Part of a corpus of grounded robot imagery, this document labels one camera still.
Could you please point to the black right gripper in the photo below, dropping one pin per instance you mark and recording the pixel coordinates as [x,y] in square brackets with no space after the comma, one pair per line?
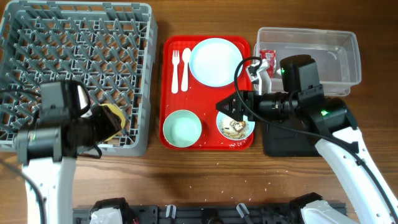
[236,106]

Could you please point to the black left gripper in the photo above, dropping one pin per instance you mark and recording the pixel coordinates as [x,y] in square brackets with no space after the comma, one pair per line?
[109,123]

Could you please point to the yellow plastic cup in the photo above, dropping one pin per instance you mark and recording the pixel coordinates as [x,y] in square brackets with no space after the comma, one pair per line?
[118,112]

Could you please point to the food scraps and rice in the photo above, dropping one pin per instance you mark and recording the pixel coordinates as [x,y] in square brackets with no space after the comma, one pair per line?
[233,129]

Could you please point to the blue bowl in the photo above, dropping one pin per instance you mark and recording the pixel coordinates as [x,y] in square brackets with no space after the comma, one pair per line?
[249,128]

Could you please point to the red ketchup sachet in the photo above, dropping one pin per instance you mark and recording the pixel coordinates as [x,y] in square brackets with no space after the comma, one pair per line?
[270,56]

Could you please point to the white plastic spoon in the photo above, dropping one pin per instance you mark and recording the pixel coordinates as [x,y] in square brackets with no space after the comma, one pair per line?
[186,58]

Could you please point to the white plastic fork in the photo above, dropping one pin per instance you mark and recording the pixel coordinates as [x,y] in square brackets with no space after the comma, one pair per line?
[175,63]

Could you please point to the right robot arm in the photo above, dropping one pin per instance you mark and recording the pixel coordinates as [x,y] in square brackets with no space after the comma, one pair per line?
[345,152]

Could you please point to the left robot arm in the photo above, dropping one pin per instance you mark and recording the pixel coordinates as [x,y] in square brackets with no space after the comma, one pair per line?
[47,148]

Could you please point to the black waste tray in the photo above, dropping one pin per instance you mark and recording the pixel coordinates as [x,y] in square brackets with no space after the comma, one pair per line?
[280,143]

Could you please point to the grey dishwasher rack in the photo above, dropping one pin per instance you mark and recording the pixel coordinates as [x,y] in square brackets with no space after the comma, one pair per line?
[108,46]

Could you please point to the light blue plate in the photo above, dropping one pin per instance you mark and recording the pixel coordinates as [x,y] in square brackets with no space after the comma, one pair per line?
[213,62]

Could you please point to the red plastic tray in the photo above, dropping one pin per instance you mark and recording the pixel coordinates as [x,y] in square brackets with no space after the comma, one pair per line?
[199,99]

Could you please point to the green bowl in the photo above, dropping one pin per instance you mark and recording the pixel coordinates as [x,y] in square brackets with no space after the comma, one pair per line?
[182,128]

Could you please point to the clear plastic bin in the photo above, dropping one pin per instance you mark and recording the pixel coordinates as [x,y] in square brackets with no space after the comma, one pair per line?
[335,52]

